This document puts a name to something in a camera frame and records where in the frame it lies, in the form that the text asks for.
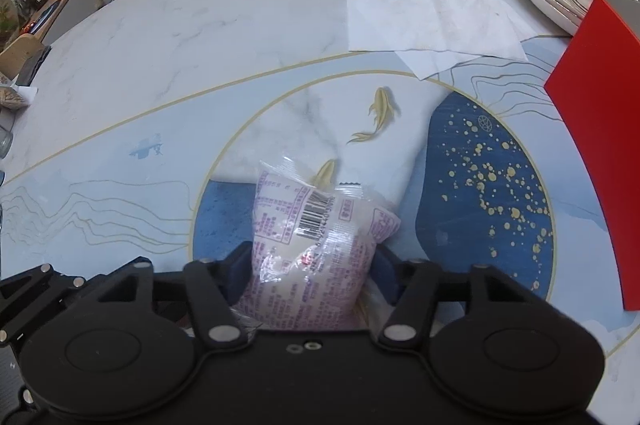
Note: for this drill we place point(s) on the clear bag of seeds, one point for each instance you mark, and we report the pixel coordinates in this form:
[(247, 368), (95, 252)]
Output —
[(12, 97)]

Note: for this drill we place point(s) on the small glass jar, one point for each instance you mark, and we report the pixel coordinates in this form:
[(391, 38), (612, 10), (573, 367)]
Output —
[(5, 135)]

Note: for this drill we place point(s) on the red cardboard shoe box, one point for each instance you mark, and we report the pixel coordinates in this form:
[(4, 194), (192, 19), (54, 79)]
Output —
[(600, 130)]

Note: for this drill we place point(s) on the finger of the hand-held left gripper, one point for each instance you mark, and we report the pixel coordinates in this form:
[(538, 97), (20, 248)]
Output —
[(20, 330), (35, 285)]

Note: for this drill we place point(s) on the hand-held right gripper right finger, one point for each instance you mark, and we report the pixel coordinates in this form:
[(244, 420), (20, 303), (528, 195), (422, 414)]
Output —
[(387, 277)]

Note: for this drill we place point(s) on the pink printed clear packet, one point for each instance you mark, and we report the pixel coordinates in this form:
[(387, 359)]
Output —
[(310, 255)]

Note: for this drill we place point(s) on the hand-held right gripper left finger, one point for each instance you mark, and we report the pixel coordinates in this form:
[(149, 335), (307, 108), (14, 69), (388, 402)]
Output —
[(239, 277)]

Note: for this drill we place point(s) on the wooden holder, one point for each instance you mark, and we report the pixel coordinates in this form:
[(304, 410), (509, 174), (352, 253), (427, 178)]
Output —
[(20, 50)]

